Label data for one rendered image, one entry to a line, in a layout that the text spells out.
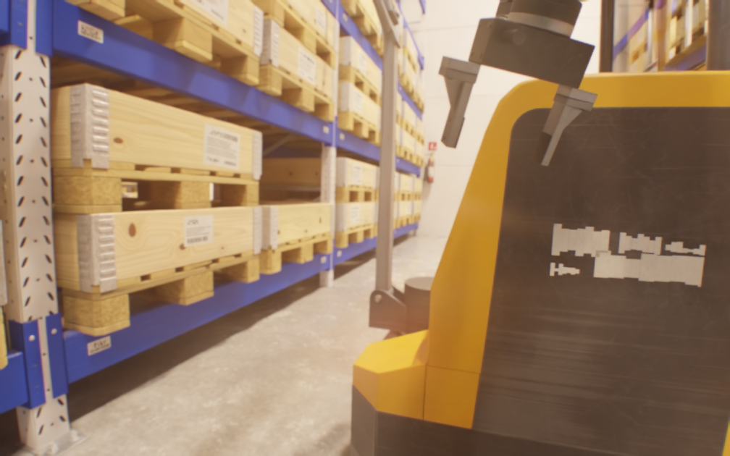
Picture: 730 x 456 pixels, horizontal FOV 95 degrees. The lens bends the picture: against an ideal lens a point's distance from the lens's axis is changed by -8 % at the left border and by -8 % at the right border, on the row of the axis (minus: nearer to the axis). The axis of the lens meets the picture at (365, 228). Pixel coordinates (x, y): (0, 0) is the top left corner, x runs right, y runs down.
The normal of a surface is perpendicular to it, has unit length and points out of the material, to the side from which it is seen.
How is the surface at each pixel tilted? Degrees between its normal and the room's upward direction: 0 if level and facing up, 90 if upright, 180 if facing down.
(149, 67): 90
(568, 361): 90
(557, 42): 113
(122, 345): 90
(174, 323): 90
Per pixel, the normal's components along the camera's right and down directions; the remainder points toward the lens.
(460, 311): -0.31, 0.07
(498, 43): 0.08, 0.48
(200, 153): 0.95, 0.05
